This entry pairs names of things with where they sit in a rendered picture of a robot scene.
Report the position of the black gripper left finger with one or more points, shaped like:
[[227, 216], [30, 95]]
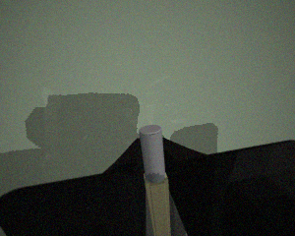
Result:
[[116, 197]]

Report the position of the grey cylinder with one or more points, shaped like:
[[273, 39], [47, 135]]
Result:
[[156, 180]]

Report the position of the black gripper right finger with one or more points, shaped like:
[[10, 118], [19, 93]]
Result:
[[197, 181]]

